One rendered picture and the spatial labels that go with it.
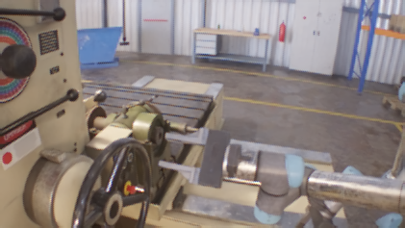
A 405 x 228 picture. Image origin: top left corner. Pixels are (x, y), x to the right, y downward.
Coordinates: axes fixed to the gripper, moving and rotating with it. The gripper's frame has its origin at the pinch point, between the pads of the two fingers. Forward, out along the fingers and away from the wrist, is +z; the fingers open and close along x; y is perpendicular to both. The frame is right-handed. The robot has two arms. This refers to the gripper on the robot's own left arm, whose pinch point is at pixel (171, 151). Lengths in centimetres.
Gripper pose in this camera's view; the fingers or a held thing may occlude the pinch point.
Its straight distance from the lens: 66.8
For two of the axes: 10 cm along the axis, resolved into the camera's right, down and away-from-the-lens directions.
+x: 2.0, -9.4, 2.9
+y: 1.6, 3.3, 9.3
